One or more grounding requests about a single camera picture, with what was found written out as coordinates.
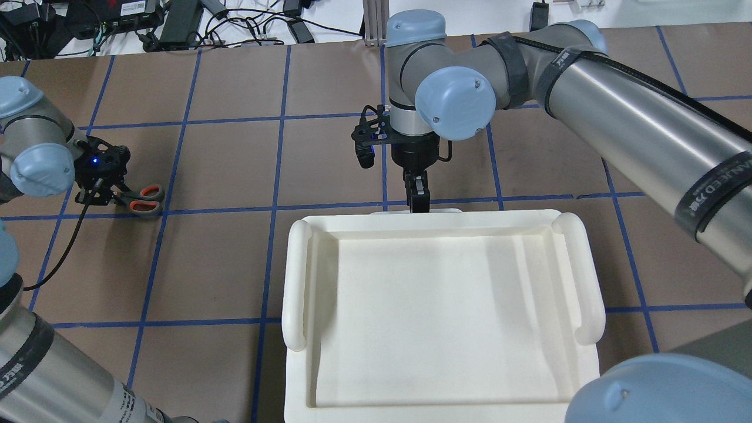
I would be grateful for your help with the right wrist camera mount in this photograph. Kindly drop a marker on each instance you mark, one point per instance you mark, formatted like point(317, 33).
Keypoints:
point(373, 129)

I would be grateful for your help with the white plastic tray box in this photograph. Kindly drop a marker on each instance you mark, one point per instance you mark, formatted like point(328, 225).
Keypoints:
point(439, 317)

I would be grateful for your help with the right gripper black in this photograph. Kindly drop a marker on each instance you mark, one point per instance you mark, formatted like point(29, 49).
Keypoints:
point(413, 154)

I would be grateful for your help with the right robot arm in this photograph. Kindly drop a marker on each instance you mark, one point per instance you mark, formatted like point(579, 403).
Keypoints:
point(662, 291)

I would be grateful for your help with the aluminium frame post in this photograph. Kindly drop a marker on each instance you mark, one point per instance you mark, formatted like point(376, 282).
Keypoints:
point(375, 18)

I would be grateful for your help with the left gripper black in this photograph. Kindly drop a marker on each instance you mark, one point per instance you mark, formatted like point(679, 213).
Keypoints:
point(113, 192)

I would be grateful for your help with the black power adapter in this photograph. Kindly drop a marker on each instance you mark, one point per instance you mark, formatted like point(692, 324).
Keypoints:
point(180, 28)

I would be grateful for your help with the grey orange scissors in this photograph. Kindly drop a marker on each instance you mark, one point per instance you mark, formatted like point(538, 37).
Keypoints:
point(143, 203)

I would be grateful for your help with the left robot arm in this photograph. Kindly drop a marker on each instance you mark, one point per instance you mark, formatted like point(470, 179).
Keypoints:
point(46, 378)

